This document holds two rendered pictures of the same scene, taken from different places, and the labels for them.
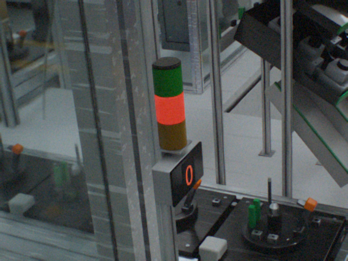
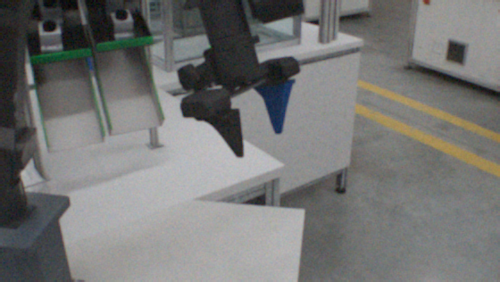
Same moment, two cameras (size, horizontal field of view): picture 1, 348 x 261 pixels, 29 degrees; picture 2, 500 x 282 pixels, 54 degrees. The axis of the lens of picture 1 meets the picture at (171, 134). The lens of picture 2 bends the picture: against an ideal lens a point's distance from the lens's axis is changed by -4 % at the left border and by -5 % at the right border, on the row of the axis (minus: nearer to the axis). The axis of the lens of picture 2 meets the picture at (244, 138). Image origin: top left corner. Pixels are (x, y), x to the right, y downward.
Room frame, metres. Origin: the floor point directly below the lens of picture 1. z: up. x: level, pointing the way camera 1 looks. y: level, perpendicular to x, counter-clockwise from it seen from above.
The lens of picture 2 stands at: (0.59, -1.19, 1.51)
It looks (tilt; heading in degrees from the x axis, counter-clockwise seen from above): 26 degrees down; 25
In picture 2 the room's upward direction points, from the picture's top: straight up
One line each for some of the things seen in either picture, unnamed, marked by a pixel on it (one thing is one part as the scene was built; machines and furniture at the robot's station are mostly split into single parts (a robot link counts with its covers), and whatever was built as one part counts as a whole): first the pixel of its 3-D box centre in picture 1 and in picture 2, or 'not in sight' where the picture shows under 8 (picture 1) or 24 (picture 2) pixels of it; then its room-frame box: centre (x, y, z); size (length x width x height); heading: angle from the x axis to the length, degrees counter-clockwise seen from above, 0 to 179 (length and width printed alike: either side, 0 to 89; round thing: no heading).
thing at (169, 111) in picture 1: (170, 105); not in sight; (1.07, 0.00, 1.33); 0.05 x 0.05 x 0.05
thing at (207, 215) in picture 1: (165, 196); not in sight; (1.31, 0.03, 1.01); 0.24 x 0.24 x 0.13; 61
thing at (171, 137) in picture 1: (172, 131); not in sight; (1.07, 0.00, 1.28); 0.05 x 0.05 x 0.05
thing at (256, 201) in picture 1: (257, 209); not in sight; (1.21, -0.17, 1.01); 0.01 x 0.01 x 0.05; 61
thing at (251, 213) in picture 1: (251, 216); not in sight; (1.19, -0.15, 1.01); 0.01 x 0.01 x 0.05; 61
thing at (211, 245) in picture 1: (213, 250); not in sight; (1.14, -0.06, 0.97); 0.05 x 0.05 x 0.04; 61
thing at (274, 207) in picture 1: (274, 207); not in sight; (1.18, -0.20, 1.04); 0.02 x 0.02 x 0.03
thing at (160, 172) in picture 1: (171, 127); not in sight; (1.07, 0.00, 1.29); 0.12 x 0.05 x 0.25; 151
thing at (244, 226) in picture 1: (274, 231); not in sight; (1.18, -0.20, 0.98); 0.14 x 0.14 x 0.02
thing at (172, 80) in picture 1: (167, 78); not in sight; (1.07, 0.00, 1.38); 0.05 x 0.05 x 0.05
